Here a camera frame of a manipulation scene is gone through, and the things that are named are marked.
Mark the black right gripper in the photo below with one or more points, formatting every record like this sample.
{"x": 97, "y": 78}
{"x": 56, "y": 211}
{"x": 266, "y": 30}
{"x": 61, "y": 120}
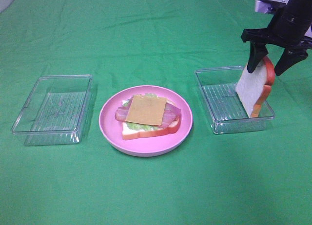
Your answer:
{"x": 286, "y": 29}

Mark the white bread slice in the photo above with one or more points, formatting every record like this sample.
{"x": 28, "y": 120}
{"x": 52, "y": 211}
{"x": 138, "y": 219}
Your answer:
{"x": 254, "y": 88}
{"x": 133, "y": 131}

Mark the bacon strip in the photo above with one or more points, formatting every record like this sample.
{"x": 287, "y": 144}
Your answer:
{"x": 122, "y": 112}
{"x": 162, "y": 120}

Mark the yellow cheese slice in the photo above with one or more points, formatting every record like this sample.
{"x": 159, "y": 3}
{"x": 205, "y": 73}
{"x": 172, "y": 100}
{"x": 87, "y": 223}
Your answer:
{"x": 146, "y": 110}

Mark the green lettuce leaf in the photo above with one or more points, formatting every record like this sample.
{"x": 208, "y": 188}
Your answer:
{"x": 136, "y": 126}

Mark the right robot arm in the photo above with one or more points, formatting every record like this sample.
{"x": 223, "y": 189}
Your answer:
{"x": 287, "y": 29}

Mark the clear plastic bread tray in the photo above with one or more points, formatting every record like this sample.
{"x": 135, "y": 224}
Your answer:
{"x": 224, "y": 111}

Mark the green tablecloth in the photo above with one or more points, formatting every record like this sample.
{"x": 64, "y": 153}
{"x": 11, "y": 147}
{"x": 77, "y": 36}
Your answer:
{"x": 254, "y": 178}

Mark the pink plate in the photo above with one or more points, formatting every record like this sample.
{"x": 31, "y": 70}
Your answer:
{"x": 144, "y": 147}

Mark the clear plastic ingredient tray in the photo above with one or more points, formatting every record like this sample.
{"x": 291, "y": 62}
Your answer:
{"x": 56, "y": 111}

